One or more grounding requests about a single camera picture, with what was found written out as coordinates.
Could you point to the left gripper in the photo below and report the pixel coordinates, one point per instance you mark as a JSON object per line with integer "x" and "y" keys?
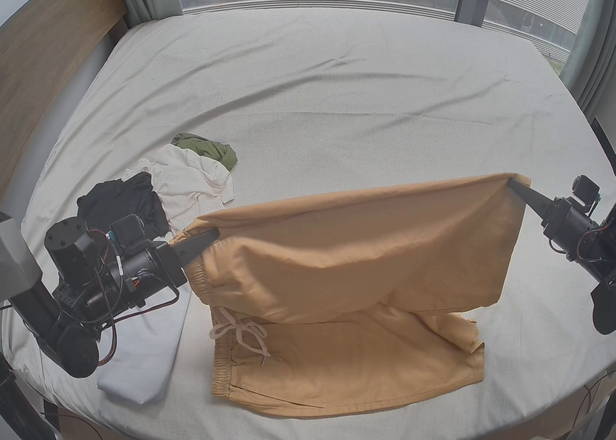
{"x": 149, "y": 269}

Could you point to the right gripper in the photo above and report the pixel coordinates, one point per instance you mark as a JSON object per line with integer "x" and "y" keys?
{"x": 565, "y": 226}

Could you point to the tan shorts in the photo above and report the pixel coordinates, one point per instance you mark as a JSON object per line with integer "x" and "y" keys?
{"x": 361, "y": 245}

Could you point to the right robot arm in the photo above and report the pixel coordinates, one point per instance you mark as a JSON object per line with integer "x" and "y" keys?
{"x": 604, "y": 303}

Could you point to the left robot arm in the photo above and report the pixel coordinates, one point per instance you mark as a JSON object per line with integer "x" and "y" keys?
{"x": 29, "y": 293}

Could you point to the black garment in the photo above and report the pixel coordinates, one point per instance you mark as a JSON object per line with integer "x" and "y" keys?
{"x": 134, "y": 197}

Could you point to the white garment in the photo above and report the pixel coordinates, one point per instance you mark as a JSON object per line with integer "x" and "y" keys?
{"x": 187, "y": 183}

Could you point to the pale blue garment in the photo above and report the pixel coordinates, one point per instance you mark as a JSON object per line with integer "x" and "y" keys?
{"x": 144, "y": 366}

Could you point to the olive green garment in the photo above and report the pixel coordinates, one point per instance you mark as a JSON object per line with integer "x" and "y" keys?
{"x": 207, "y": 147}

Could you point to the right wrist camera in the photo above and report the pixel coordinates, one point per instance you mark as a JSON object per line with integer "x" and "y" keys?
{"x": 584, "y": 192}

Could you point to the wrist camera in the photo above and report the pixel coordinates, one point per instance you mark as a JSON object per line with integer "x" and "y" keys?
{"x": 584, "y": 192}
{"x": 127, "y": 231}

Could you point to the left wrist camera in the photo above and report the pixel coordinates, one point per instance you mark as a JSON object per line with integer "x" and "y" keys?
{"x": 127, "y": 231}

